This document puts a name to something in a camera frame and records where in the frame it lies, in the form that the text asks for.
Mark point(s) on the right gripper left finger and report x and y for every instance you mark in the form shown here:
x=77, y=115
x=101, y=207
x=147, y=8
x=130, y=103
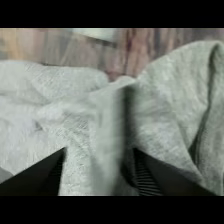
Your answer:
x=36, y=181

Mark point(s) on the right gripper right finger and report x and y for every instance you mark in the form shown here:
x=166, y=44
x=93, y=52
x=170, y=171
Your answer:
x=166, y=181

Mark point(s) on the grey T-shirt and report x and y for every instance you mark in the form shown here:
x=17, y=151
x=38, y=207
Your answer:
x=160, y=110

